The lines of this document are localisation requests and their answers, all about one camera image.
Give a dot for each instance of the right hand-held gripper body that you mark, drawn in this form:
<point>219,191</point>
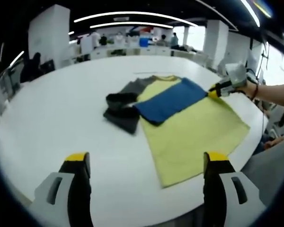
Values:
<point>236,73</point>

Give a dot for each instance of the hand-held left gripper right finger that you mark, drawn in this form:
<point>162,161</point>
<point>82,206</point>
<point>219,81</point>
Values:
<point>236,186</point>

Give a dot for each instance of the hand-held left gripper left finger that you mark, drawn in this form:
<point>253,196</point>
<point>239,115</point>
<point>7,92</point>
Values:
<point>49,189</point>

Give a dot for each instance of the yellow blue grey garment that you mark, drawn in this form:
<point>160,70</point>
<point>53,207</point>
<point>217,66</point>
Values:
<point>180,118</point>

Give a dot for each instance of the person's right hand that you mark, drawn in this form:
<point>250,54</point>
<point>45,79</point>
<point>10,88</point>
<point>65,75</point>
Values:
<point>245,89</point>

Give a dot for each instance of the black metal stand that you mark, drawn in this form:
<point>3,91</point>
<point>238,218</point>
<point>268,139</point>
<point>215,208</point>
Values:
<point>265,59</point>

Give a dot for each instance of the narrow white square pillar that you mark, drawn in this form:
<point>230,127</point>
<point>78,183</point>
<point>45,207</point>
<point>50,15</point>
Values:
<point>215,43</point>

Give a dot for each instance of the person's grey trousers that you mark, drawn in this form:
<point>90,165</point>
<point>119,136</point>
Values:
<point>272,170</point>

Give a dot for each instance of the straight ceiling light bar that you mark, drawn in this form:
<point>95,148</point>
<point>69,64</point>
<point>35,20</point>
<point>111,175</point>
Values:
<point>251,13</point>

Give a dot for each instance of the blue storage box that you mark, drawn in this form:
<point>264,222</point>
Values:
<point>144,42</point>

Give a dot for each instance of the white cabinet row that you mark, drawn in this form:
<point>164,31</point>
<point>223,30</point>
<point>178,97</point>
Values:
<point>132,52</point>

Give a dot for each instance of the long curved ceiling light strip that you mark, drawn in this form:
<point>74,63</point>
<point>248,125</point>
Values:
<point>132,23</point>
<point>132,14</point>

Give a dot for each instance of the black office chair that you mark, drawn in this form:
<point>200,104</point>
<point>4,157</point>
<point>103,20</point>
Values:
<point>48,66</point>

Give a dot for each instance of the wide white square pillar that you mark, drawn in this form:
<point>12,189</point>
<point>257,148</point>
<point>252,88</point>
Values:
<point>49,35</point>

